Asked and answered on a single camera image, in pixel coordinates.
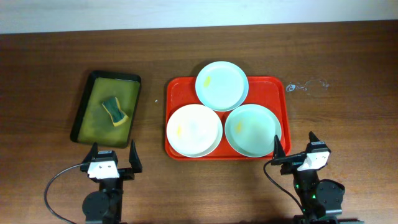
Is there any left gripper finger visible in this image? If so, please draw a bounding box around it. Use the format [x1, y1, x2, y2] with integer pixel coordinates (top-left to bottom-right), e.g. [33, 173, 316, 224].
[82, 142, 98, 164]
[129, 139, 142, 173]

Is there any green and yellow sponge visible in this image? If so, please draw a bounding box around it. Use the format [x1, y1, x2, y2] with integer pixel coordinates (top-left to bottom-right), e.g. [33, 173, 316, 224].
[101, 96, 129, 127]

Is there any cream white plate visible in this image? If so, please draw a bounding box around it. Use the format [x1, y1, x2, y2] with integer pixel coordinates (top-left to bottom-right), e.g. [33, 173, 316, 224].
[166, 104, 223, 158]

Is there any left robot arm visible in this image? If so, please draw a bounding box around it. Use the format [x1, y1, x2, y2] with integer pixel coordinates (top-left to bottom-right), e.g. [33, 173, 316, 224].
[80, 141, 142, 224]

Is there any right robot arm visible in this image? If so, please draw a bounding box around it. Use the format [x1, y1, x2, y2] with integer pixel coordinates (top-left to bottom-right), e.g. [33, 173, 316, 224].
[266, 131, 362, 224]

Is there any black tray with green liquid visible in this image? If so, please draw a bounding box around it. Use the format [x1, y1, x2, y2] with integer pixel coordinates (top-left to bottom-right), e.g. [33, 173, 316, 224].
[70, 70, 141, 148]

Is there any pale green plate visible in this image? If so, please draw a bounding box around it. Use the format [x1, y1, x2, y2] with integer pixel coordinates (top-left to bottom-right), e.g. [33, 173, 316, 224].
[224, 104, 282, 158]

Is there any light blue top plate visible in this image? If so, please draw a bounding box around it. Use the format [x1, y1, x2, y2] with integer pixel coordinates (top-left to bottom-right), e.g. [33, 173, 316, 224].
[195, 61, 249, 111]

